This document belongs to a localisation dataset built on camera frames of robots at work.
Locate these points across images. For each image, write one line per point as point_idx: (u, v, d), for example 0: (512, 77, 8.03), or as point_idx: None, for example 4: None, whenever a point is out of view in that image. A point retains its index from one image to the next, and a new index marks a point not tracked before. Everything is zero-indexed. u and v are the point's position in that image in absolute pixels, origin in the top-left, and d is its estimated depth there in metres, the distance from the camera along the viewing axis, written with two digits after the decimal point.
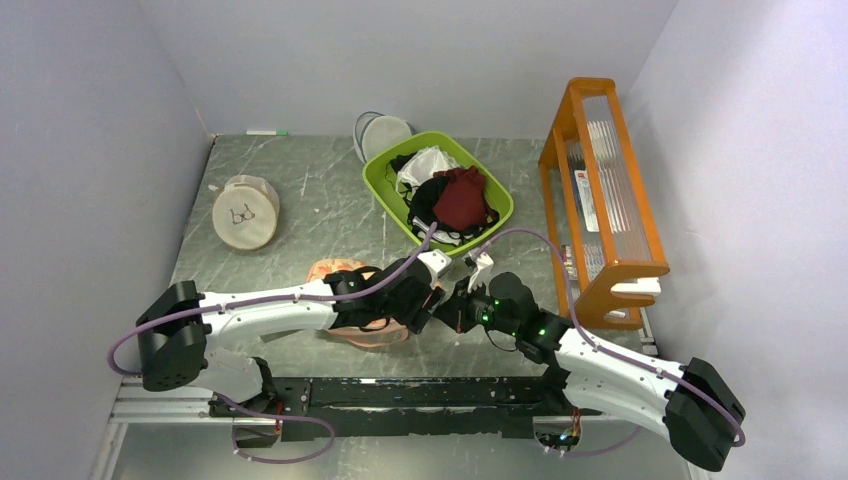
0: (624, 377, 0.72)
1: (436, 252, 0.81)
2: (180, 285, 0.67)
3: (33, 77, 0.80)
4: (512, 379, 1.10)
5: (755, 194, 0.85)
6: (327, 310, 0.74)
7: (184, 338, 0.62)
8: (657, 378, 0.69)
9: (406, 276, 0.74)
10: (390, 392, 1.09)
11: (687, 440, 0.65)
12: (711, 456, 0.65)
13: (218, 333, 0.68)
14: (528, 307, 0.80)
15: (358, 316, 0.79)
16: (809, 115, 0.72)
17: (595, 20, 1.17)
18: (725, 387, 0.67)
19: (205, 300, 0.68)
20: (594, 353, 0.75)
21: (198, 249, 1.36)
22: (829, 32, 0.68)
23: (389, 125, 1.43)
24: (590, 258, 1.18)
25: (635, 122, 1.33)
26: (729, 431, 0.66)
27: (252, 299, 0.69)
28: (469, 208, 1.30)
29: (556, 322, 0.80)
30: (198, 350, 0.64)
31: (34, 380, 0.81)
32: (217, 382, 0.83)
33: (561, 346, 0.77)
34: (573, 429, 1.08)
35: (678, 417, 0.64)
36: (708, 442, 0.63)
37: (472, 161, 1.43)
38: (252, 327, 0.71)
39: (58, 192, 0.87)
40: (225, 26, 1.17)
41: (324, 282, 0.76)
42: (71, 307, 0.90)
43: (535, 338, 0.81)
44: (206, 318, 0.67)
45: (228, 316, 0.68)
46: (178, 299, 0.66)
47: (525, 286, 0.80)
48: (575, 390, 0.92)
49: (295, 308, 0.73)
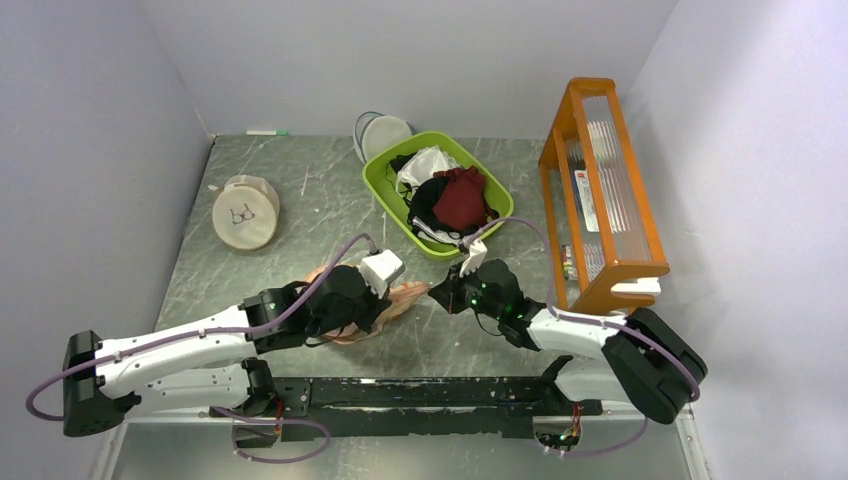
0: (580, 340, 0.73)
1: (383, 256, 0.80)
2: (80, 339, 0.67)
3: (33, 78, 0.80)
4: (512, 378, 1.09)
5: (754, 194, 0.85)
6: (239, 342, 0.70)
7: (78, 394, 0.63)
8: (602, 330, 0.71)
9: (328, 292, 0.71)
10: (390, 393, 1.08)
11: (635, 385, 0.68)
12: (661, 402, 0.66)
13: (114, 383, 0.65)
14: (512, 292, 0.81)
15: (288, 338, 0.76)
16: (809, 116, 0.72)
17: (594, 21, 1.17)
18: (667, 334, 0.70)
19: (100, 351, 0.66)
20: (559, 322, 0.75)
21: (199, 249, 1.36)
22: (830, 34, 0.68)
23: (389, 125, 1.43)
24: (590, 258, 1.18)
25: (635, 122, 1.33)
26: (680, 379, 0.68)
27: (146, 343, 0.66)
28: (469, 209, 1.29)
29: (536, 307, 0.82)
30: (95, 404, 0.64)
31: (35, 379, 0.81)
32: (189, 398, 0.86)
33: (532, 322, 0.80)
34: (573, 430, 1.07)
35: (616, 358, 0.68)
36: (649, 383, 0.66)
37: (472, 161, 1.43)
38: (159, 371, 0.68)
39: (59, 194, 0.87)
40: (224, 26, 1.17)
41: (238, 308, 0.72)
42: (72, 308, 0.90)
43: (516, 323, 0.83)
44: (100, 370, 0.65)
45: (125, 363, 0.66)
46: (77, 352, 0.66)
47: (513, 273, 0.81)
48: (564, 378, 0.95)
49: (204, 343, 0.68)
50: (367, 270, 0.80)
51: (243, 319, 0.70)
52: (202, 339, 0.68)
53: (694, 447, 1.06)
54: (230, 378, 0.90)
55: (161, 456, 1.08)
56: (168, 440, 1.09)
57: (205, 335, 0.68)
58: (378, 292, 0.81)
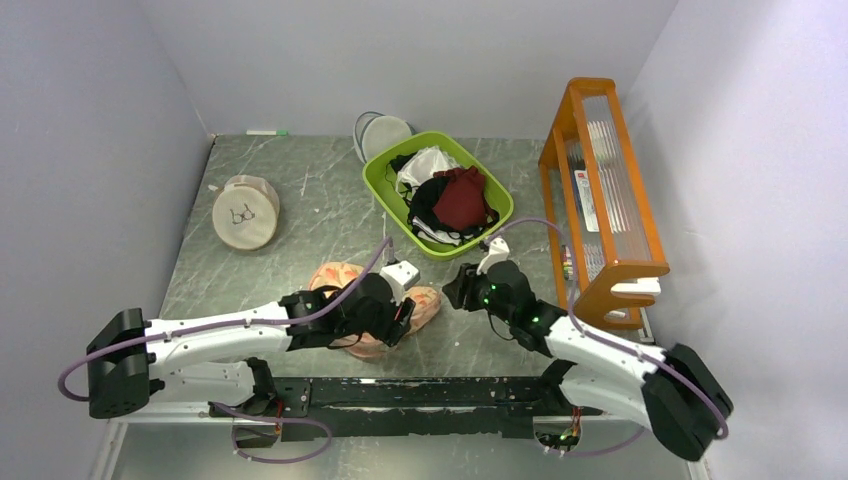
0: (607, 363, 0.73)
1: (402, 264, 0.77)
2: (127, 313, 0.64)
3: (33, 78, 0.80)
4: (512, 378, 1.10)
5: (754, 193, 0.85)
6: (279, 335, 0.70)
7: (127, 370, 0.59)
8: (637, 361, 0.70)
9: (362, 296, 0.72)
10: (391, 392, 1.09)
11: (667, 426, 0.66)
12: (692, 445, 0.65)
13: (162, 362, 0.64)
14: (523, 293, 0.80)
15: (318, 339, 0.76)
16: (809, 115, 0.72)
17: (595, 21, 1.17)
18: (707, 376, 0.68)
19: (151, 329, 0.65)
20: (583, 339, 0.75)
21: (199, 249, 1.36)
22: (829, 34, 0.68)
23: (389, 125, 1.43)
24: (590, 258, 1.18)
25: (635, 122, 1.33)
26: (712, 423, 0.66)
27: (198, 326, 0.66)
28: (469, 209, 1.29)
29: (552, 310, 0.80)
30: (142, 383, 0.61)
31: (35, 378, 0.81)
32: (202, 389, 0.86)
33: (552, 332, 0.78)
34: (573, 430, 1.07)
35: (655, 399, 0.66)
36: (684, 427, 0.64)
37: (472, 161, 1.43)
38: (201, 356, 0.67)
39: (59, 193, 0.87)
40: (223, 25, 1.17)
41: (280, 303, 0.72)
42: (71, 307, 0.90)
43: (528, 325, 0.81)
44: (150, 348, 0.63)
45: (173, 344, 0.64)
46: (125, 328, 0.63)
47: (522, 273, 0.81)
48: (568, 383, 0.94)
49: (246, 334, 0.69)
50: (388, 278, 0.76)
51: (282, 314, 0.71)
52: (246, 328, 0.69)
53: None
54: (237, 375, 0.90)
55: (161, 455, 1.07)
56: (168, 440, 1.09)
57: (250, 325, 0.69)
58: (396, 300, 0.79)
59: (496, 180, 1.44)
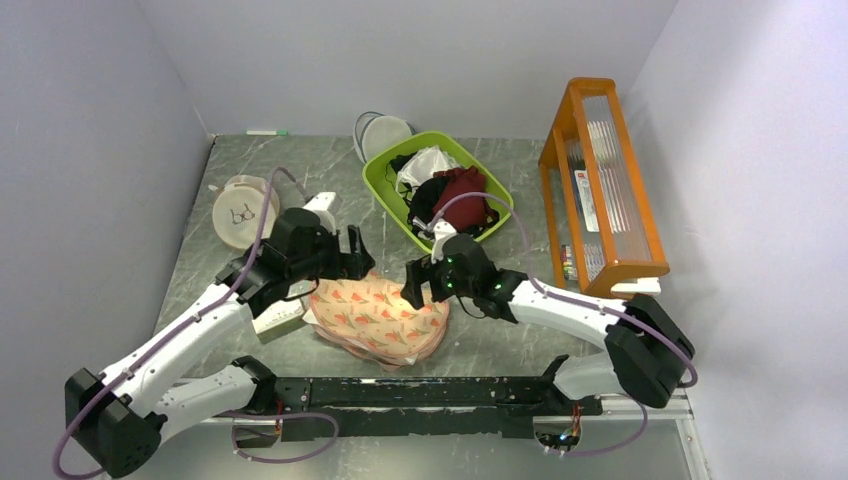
0: (570, 320, 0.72)
1: (317, 196, 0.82)
2: (74, 378, 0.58)
3: (34, 78, 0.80)
4: (512, 378, 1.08)
5: (755, 193, 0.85)
6: (236, 308, 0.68)
7: (114, 418, 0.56)
8: (599, 315, 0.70)
9: (292, 231, 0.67)
10: (390, 393, 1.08)
11: (630, 375, 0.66)
12: (656, 391, 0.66)
13: (141, 396, 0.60)
14: (480, 263, 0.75)
15: (276, 293, 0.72)
16: (809, 116, 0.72)
17: (594, 20, 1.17)
18: (666, 321, 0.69)
19: (106, 378, 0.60)
20: (546, 300, 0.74)
21: (198, 249, 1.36)
22: (829, 34, 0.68)
23: (389, 125, 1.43)
24: (590, 258, 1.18)
25: (635, 122, 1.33)
26: (670, 365, 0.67)
27: (150, 348, 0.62)
28: (468, 209, 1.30)
29: (513, 275, 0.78)
30: (137, 421, 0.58)
31: (36, 379, 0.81)
32: (206, 403, 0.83)
33: (514, 296, 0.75)
34: (573, 429, 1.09)
35: (617, 349, 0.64)
36: (646, 373, 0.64)
37: (472, 161, 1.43)
38: (174, 369, 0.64)
39: (60, 193, 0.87)
40: (222, 25, 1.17)
41: (216, 284, 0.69)
42: (70, 308, 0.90)
43: (491, 292, 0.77)
44: (118, 391, 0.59)
45: (140, 376, 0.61)
46: (81, 389, 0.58)
47: (475, 241, 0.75)
48: (562, 378, 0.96)
49: (204, 326, 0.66)
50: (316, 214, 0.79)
51: (225, 290, 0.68)
52: (199, 321, 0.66)
53: (694, 447, 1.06)
54: (231, 376, 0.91)
55: (161, 456, 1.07)
56: (167, 441, 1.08)
57: (201, 316, 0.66)
58: (335, 231, 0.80)
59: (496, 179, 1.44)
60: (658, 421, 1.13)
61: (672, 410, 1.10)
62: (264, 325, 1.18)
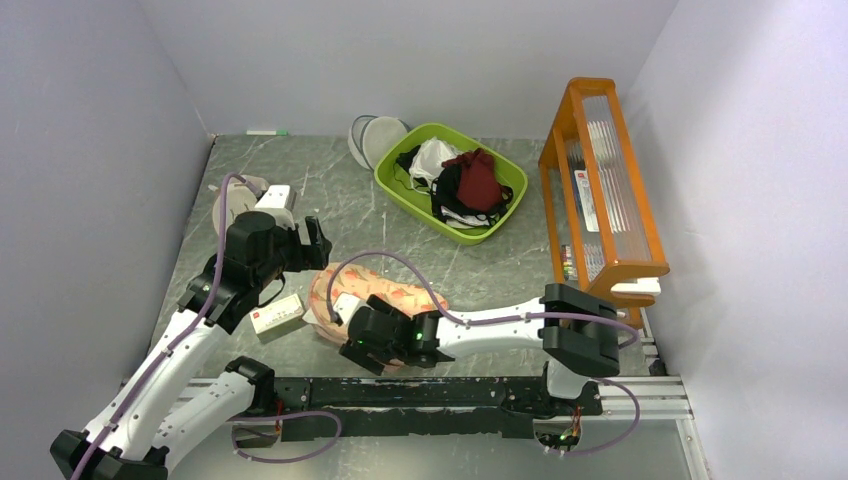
0: (503, 339, 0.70)
1: (271, 192, 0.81)
2: (58, 442, 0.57)
3: (33, 78, 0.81)
4: (512, 378, 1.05)
5: (754, 194, 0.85)
6: (205, 333, 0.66)
7: (107, 474, 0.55)
8: (526, 323, 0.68)
9: (249, 237, 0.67)
10: (390, 392, 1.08)
11: (582, 366, 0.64)
12: (606, 366, 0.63)
13: (132, 444, 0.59)
14: (384, 328, 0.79)
15: (245, 303, 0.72)
16: (808, 120, 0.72)
17: (593, 22, 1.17)
18: (584, 295, 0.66)
19: (91, 436, 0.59)
20: (470, 330, 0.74)
21: (198, 249, 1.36)
22: (828, 36, 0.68)
23: (385, 126, 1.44)
24: (590, 258, 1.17)
25: (635, 122, 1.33)
26: (611, 332, 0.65)
27: (127, 396, 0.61)
28: (490, 188, 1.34)
29: (428, 321, 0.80)
30: (132, 470, 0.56)
31: (35, 378, 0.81)
32: (205, 423, 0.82)
33: (438, 342, 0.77)
34: (573, 430, 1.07)
35: (559, 348, 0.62)
36: (593, 356, 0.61)
37: (476, 143, 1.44)
38: (160, 408, 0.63)
39: (61, 193, 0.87)
40: (222, 26, 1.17)
41: (180, 311, 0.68)
42: (69, 307, 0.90)
43: (416, 346, 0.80)
44: (106, 446, 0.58)
45: (124, 424, 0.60)
46: (65, 455, 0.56)
47: (368, 313, 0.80)
48: (553, 385, 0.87)
49: (178, 359, 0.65)
50: (271, 212, 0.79)
51: (192, 315, 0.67)
52: (171, 356, 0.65)
53: (693, 447, 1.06)
54: (228, 384, 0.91)
55: None
56: None
57: (171, 350, 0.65)
58: (294, 225, 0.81)
59: (504, 157, 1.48)
60: (658, 421, 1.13)
61: (672, 410, 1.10)
62: (264, 325, 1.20)
